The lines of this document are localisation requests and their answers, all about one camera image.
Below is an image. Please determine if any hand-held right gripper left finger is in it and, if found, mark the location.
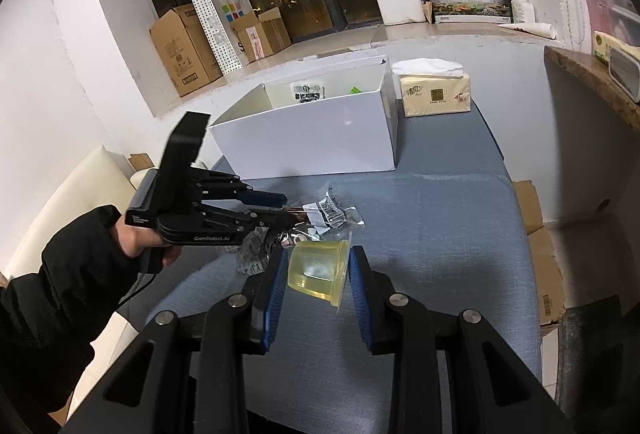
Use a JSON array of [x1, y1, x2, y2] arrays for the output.
[[62, 247, 291, 434]]

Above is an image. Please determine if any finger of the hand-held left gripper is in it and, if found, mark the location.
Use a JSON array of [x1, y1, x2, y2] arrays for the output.
[[191, 207, 305, 234], [191, 165, 288, 207]]

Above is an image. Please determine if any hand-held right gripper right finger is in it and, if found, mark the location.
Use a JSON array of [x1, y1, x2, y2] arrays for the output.
[[348, 245, 578, 434]]

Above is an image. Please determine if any pale yellow jelly cup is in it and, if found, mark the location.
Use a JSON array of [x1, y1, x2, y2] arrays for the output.
[[287, 240, 353, 307]]

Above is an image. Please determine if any clear black-printed snack packet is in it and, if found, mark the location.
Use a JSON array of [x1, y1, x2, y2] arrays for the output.
[[300, 189, 366, 240]]

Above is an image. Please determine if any white cardboard box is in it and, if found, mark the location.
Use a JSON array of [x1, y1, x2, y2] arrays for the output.
[[207, 55, 401, 180]]

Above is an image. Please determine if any white printed snack packet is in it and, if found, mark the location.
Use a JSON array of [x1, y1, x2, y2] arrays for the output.
[[290, 82, 328, 104]]

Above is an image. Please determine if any person's left forearm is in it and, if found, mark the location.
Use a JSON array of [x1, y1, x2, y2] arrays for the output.
[[0, 204, 148, 415]]

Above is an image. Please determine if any person's left hand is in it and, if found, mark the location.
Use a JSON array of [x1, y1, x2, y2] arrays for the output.
[[116, 220, 183, 266]]

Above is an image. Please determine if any silver snack packet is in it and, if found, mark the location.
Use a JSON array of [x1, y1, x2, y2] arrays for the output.
[[235, 227, 301, 277]]

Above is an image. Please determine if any cream sofa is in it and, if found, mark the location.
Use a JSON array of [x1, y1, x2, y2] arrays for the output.
[[0, 144, 151, 415]]

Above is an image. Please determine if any blue tablecloth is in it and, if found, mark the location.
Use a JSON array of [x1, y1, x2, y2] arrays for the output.
[[120, 99, 543, 420]]

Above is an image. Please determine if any large brown cardboard box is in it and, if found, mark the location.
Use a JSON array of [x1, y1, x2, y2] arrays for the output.
[[149, 4, 226, 98]]

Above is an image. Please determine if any small open cardboard box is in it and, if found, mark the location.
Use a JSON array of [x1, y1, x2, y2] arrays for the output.
[[230, 7, 293, 62]]

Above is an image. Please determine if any dotted white paper bag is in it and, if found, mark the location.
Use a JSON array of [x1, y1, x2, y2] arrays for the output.
[[191, 0, 258, 75]]

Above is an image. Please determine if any flattened cardboard box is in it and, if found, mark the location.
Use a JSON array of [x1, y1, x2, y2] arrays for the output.
[[512, 179, 546, 235], [525, 227, 568, 330]]

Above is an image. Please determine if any beige tissue pack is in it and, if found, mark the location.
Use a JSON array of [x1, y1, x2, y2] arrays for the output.
[[392, 57, 473, 119]]

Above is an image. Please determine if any white foam box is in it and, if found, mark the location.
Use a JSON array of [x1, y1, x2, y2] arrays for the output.
[[371, 0, 428, 26]]

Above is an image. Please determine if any landscape printed gift box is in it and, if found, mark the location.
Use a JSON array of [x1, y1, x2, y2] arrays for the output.
[[427, 0, 513, 24]]

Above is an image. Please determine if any white paper roll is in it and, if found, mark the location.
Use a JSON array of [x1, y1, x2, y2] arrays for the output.
[[497, 22, 557, 40]]

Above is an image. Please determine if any brown counter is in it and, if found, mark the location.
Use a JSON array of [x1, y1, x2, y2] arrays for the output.
[[544, 45, 640, 132]]

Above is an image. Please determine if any clear plastic drawer unit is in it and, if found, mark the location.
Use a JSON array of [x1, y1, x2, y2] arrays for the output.
[[575, 0, 640, 55]]

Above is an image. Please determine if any black cable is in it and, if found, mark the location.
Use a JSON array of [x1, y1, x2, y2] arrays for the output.
[[117, 271, 156, 310]]

